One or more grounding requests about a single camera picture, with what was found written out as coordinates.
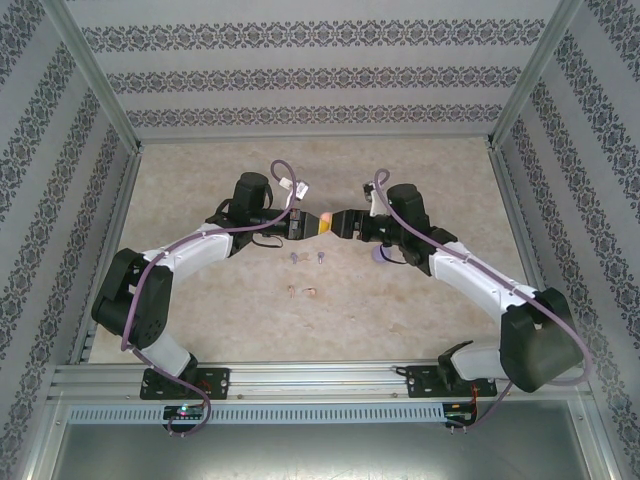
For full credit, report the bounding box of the grey sheet metal panel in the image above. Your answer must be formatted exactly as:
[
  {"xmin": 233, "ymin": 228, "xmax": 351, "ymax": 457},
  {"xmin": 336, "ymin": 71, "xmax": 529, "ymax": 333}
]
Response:
[{"xmin": 49, "ymin": 423, "xmax": 609, "ymax": 480}]

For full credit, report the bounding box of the aluminium frame rail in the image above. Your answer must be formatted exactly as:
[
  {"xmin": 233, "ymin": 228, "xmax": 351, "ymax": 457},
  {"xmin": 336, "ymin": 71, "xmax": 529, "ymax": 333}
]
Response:
[
  {"xmin": 488, "ymin": 147, "xmax": 549, "ymax": 301},
  {"xmin": 69, "ymin": 149, "xmax": 146, "ymax": 365},
  {"xmin": 135, "ymin": 133, "xmax": 496, "ymax": 146}
]

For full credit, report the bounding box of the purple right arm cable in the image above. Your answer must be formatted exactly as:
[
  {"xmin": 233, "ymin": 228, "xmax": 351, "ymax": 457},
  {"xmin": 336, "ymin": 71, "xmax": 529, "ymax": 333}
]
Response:
[{"xmin": 373, "ymin": 168, "xmax": 595, "ymax": 431}]

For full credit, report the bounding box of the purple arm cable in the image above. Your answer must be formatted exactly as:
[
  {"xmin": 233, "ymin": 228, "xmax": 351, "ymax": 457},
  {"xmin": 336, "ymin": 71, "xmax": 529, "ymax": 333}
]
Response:
[
  {"xmin": 373, "ymin": 168, "xmax": 595, "ymax": 431},
  {"xmin": 121, "ymin": 158, "xmax": 301, "ymax": 437}
]

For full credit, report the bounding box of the wide aluminium mounting rail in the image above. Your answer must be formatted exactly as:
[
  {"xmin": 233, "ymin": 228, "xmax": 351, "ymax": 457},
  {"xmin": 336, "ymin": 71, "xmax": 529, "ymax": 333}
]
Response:
[{"xmin": 48, "ymin": 363, "xmax": 587, "ymax": 402}]

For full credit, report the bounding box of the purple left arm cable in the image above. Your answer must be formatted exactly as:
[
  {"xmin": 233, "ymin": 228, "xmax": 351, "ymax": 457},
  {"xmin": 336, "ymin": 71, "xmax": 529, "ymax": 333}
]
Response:
[{"xmin": 121, "ymin": 158, "xmax": 301, "ymax": 437}]

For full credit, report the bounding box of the aluminium frame post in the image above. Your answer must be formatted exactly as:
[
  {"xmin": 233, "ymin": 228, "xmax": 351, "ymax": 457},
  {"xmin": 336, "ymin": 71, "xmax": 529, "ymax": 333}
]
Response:
[
  {"xmin": 485, "ymin": 0, "xmax": 585, "ymax": 151},
  {"xmin": 40, "ymin": 0, "xmax": 145, "ymax": 154}
]

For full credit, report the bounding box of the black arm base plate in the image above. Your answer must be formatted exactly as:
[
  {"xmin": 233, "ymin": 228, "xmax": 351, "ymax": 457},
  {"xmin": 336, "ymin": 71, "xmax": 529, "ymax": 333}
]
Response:
[
  {"xmin": 405, "ymin": 365, "xmax": 499, "ymax": 400},
  {"xmin": 139, "ymin": 368, "xmax": 231, "ymax": 401}
]

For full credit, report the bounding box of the slotted grey cable duct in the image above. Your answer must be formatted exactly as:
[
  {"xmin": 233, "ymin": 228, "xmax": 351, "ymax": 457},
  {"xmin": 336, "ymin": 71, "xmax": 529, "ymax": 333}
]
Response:
[{"xmin": 66, "ymin": 403, "xmax": 447, "ymax": 425}]

